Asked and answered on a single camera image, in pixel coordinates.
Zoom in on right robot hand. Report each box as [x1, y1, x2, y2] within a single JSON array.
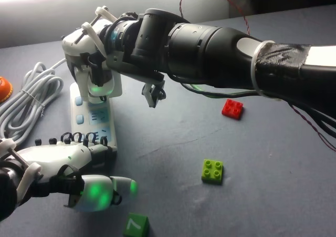
[[61, 19, 117, 104]]

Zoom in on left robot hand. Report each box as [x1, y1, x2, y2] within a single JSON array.
[[15, 131, 139, 213]]

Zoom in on white power strip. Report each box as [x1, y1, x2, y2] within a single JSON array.
[[69, 82, 118, 167]]

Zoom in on orange toy fruit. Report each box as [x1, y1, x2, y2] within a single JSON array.
[[0, 76, 14, 103]]

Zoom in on green number seven cube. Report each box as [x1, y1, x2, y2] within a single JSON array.
[[122, 212, 150, 237]]

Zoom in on grey table cloth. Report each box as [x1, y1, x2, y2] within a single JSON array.
[[0, 11, 336, 237]]

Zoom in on lime green building brick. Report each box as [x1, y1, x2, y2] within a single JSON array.
[[201, 158, 224, 186]]

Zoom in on red building brick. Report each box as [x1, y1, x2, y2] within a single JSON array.
[[221, 99, 244, 121]]

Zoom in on white coiled power cord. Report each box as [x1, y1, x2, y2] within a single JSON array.
[[0, 58, 68, 150]]

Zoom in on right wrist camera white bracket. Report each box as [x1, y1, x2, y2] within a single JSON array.
[[141, 80, 166, 109]]

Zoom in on green cable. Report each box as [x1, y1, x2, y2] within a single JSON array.
[[181, 81, 266, 100]]

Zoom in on red twisted cable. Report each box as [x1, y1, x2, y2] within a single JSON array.
[[179, 0, 336, 152]]

